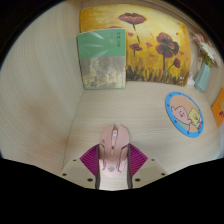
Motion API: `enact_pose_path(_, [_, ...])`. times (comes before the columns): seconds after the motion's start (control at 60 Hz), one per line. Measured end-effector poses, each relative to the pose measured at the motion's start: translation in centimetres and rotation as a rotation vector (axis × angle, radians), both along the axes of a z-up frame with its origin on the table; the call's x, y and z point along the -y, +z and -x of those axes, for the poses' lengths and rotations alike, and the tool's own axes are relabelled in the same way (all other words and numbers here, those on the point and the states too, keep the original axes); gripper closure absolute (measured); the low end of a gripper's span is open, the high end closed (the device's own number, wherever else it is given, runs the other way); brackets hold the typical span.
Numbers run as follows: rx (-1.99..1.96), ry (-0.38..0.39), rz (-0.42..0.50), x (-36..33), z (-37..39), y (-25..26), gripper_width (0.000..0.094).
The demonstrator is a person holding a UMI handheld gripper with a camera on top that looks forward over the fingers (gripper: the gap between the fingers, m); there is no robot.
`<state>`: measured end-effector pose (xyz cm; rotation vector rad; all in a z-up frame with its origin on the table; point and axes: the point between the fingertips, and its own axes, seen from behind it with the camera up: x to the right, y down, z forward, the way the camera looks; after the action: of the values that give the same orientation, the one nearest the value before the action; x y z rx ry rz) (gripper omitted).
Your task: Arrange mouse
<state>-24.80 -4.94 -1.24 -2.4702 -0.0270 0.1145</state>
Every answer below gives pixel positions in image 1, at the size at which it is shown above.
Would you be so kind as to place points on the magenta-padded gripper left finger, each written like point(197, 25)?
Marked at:
point(83, 170)

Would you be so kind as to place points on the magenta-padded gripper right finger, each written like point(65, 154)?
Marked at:
point(144, 170)

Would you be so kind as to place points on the pink computer mouse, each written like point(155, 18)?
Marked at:
point(113, 150)

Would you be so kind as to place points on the round cartoon mouse pad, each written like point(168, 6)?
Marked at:
point(184, 114)

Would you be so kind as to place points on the orange book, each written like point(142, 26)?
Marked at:
point(219, 111)

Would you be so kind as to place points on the pale green vase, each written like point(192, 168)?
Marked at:
point(202, 78)

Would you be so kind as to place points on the green cover book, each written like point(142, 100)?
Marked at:
point(102, 60)

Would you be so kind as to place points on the poppy flower painting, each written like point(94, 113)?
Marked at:
point(156, 46)

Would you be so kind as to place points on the pink and white flowers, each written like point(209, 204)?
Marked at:
point(206, 50)

